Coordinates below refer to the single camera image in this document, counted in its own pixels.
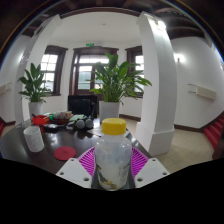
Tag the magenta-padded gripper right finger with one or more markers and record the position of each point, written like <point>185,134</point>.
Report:
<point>151,170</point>

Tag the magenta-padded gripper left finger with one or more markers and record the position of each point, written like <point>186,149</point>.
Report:
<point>74,171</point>

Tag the clear bottle with yellow cap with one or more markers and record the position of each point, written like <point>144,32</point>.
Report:
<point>113,156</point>

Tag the flat round red coaster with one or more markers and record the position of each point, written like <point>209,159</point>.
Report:
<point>64,153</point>

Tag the grey ball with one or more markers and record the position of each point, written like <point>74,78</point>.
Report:
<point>89,123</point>
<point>80,124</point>

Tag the black remote control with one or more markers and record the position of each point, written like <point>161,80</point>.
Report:
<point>51,127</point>

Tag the white speckled mug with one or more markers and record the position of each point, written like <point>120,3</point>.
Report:
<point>33,139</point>

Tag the red box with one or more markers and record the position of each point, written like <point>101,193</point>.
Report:
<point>40,120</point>

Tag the black chair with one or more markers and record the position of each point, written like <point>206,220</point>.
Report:
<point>81,105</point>

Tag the large potted leafy plant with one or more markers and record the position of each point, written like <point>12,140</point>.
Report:
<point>109,111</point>

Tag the red carpeted staircase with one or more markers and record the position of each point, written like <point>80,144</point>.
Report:
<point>215,131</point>
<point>1,126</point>

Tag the small potted leafy plant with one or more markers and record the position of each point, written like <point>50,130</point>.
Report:
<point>35,106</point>

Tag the dark wooden glazed door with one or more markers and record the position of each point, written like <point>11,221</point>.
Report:
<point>85,71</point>

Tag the wide dark-framed window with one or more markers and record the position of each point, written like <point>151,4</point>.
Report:
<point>53,68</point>

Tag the narrow dark-framed window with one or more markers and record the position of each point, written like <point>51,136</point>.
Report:
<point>137,61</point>

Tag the green exit sign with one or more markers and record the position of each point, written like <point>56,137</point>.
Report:
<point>90,44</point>

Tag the white wall unit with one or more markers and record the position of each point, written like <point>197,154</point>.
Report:
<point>204,91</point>
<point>5,88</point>

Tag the wall lamp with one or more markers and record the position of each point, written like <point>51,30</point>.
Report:
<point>179,58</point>

